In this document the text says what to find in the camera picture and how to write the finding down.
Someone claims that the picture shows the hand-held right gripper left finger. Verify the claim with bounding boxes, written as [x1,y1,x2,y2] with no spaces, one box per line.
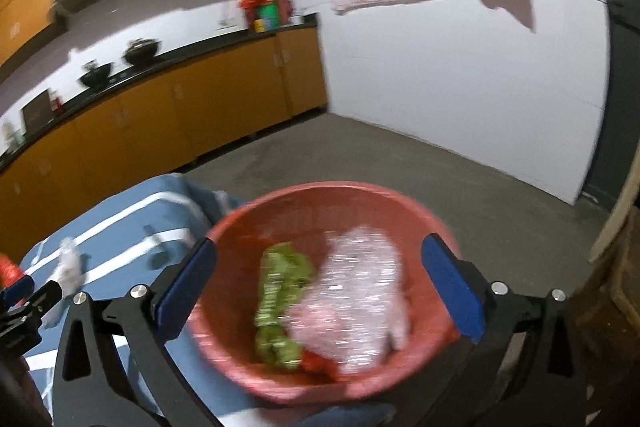
[52,237,221,427]

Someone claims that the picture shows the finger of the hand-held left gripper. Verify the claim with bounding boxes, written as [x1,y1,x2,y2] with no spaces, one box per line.
[0,276,63,348]

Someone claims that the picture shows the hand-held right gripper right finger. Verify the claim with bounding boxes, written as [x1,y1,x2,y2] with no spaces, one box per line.
[385,233,601,427]

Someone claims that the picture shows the orange plastic bag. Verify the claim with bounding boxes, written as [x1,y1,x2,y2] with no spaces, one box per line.
[0,254,23,290]

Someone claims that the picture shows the red plastic basket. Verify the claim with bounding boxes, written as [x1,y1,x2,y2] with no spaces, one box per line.
[189,181,463,405]

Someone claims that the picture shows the green plastic bag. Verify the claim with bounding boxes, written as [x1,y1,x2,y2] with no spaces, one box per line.
[254,243,316,369]

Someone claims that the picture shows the tall bubble wrap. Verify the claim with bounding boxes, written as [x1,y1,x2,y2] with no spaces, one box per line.
[287,227,412,375]

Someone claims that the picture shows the white crumpled plastic piece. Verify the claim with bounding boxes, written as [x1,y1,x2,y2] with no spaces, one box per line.
[54,237,87,295]

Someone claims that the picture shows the glass jar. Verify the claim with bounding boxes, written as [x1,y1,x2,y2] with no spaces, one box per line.
[2,119,21,148]

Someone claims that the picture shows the wooden furniture piece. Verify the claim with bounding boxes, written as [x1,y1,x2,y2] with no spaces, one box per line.
[575,177,640,358]

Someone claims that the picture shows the wooden base cabinet row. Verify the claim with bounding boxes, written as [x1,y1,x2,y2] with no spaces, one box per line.
[0,27,328,235]

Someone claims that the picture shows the black wok with knob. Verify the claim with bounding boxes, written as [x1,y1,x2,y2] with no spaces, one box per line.
[79,61,115,90]

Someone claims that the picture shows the black wok with lid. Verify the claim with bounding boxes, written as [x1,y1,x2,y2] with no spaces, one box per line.
[123,38,162,65]

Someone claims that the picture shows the black kitchen countertop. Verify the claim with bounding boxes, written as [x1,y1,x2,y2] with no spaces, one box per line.
[0,13,319,172]

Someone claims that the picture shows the green box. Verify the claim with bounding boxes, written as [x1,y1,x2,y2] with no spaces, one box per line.
[255,4,280,32]

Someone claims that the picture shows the dark door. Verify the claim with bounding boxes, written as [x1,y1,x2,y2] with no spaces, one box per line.
[582,0,640,208]

